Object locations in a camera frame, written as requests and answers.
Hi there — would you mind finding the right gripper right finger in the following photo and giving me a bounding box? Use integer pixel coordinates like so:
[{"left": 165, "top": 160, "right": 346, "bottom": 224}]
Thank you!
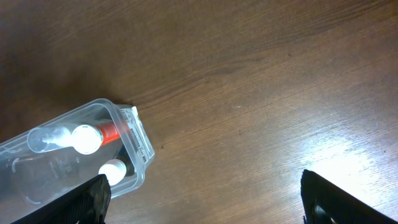
[{"left": 300, "top": 169, "right": 396, "bottom": 224}]

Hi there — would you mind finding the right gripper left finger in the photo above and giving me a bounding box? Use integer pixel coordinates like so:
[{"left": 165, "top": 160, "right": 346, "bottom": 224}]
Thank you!
[{"left": 12, "top": 174, "right": 111, "bottom": 224}]

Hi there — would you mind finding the black bottle white cap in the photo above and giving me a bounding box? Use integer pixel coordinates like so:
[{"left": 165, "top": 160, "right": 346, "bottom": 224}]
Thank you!
[{"left": 98, "top": 147, "right": 135, "bottom": 186}]

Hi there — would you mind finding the orange bottle white cap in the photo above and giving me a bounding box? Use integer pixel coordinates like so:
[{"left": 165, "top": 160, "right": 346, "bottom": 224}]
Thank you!
[{"left": 72, "top": 119, "right": 120, "bottom": 155}]

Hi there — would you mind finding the clear sanitizer bottle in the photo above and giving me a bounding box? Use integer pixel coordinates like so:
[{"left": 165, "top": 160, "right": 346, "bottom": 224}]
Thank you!
[{"left": 27, "top": 123, "right": 78, "bottom": 153}]

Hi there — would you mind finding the clear plastic container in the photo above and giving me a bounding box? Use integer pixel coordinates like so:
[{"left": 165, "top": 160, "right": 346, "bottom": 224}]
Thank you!
[{"left": 1, "top": 99, "right": 155, "bottom": 223}]

